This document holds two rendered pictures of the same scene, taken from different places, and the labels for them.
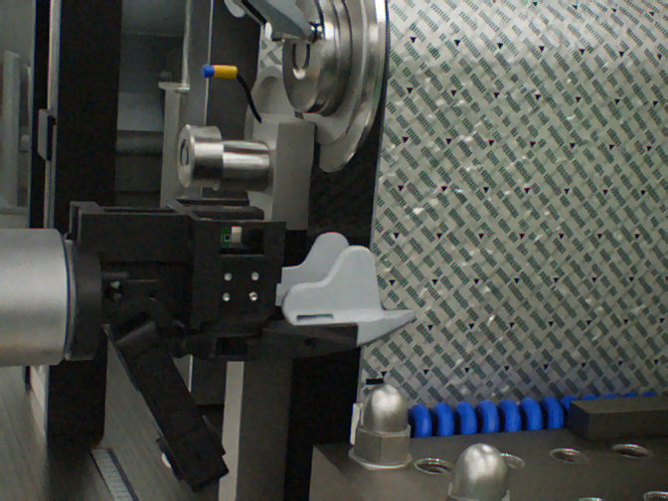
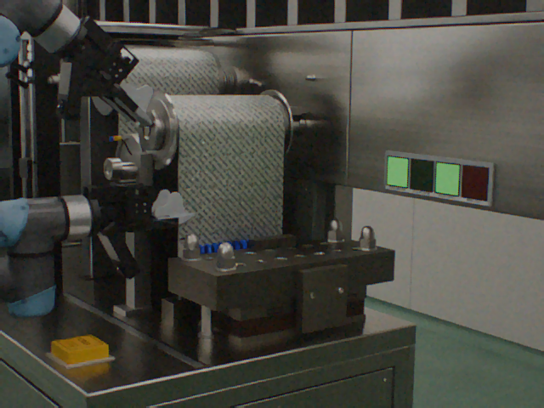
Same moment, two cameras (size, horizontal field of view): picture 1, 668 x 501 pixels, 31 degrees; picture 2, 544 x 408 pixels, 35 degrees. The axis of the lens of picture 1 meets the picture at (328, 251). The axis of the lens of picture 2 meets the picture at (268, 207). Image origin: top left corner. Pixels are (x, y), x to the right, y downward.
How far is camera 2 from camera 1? 0.88 m
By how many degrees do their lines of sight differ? 14
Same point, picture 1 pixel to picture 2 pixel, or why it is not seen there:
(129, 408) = (66, 281)
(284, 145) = (143, 161)
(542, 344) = (237, 222)
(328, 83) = (158, 139)
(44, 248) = (81, 200)
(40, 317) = (83, 221)
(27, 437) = not seen: hidden behind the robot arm
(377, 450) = (190, 254)
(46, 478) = not seen: hidden behind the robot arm
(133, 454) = (79, 293)
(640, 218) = (265, 176)
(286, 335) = (157, 222)
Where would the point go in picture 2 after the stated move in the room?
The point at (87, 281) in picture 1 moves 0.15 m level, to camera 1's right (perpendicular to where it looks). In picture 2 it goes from (95, 209) to (184, 207)
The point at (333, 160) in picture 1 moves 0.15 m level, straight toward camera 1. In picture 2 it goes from (161, 165) to (172, 175)
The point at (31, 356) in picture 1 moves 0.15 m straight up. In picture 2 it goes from (80, 235) to (78, 144)
